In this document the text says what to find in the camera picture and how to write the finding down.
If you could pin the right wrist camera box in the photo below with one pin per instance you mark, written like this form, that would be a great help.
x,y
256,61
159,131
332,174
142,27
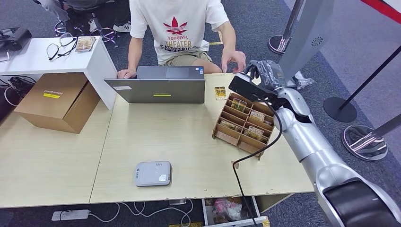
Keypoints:
x,y
247,89

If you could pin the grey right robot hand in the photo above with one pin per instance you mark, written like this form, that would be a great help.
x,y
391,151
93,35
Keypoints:
x,y
269,75

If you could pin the small cardboard scrap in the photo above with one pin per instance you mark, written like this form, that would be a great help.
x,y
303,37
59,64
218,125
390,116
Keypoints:
x,y
235,165

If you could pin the person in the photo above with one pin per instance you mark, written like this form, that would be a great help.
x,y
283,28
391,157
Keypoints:
x,y
53,7
175,18

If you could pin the black stanchion post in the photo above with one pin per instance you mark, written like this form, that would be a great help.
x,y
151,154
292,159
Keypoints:
x,y
340,109

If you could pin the stack of golden cards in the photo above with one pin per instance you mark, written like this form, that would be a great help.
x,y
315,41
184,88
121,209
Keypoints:
x,y
85,44

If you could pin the person's left hand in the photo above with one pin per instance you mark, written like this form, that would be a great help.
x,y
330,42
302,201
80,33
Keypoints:
x,y
235,58

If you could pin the black rimmed eyeglasses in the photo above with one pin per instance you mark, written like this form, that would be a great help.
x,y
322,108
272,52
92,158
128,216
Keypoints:
x,y
53,51

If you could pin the white side table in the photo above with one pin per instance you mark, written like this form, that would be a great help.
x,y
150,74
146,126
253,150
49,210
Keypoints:
x,y
28,62

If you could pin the yellow floor tape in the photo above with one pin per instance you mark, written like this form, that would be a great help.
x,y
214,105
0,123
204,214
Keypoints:
x,y
188,225
221,39

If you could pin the person's right forearm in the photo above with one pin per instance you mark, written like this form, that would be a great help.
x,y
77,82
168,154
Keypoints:
x,y
134,55

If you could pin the chrome stanchion post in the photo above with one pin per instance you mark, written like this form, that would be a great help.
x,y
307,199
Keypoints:
x,y
277,47
363,144

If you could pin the black desk device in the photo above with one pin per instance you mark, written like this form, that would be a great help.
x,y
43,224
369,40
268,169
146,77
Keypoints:
x,y
15,39

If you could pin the crumpled clear plastic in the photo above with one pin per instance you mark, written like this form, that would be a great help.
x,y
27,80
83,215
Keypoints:
x,y
304,82

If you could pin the golden HOTEL print key card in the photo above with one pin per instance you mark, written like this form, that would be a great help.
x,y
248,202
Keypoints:
x,y
253,133
257,116

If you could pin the person's right hand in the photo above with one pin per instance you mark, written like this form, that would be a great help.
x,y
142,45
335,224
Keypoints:
x,y
127,74

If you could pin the pink plastic bag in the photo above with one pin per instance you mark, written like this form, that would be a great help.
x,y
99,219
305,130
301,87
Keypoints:
x,y
224,208

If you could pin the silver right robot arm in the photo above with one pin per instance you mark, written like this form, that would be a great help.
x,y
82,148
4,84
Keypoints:
x,y
313,141

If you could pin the grey kiosk stand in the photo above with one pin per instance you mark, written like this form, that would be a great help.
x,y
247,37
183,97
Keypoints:
x,y
307,34

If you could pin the white power strip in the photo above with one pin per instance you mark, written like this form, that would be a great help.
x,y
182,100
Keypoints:
x,y
70,215

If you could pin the grey laptop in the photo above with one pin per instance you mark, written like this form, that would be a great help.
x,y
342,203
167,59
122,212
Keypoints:
x,y
156,91

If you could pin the golden landscape key card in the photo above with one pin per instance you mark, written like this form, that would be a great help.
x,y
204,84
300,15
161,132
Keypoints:
x,y
231,126
239,105

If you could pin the black office chair base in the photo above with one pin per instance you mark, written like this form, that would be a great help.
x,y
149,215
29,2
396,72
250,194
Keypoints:
x,y
97,25

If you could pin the grey table bracket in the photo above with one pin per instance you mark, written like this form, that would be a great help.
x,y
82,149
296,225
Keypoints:
x,y
178,202

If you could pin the red barrier belt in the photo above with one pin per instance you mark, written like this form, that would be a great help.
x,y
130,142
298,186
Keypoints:
x,y
382,9

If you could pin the person's left forearm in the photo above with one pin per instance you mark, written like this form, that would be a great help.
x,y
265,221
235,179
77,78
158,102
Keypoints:
x,y
228,37

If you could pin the brown cardboard box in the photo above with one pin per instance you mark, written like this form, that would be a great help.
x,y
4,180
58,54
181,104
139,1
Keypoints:
x,y
56,103

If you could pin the grey card reader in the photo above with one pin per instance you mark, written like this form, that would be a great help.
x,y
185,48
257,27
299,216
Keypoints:
x,y
153,174

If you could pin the wooden card holder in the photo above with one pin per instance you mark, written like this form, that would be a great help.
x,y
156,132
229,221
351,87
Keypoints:
x,y
225,137

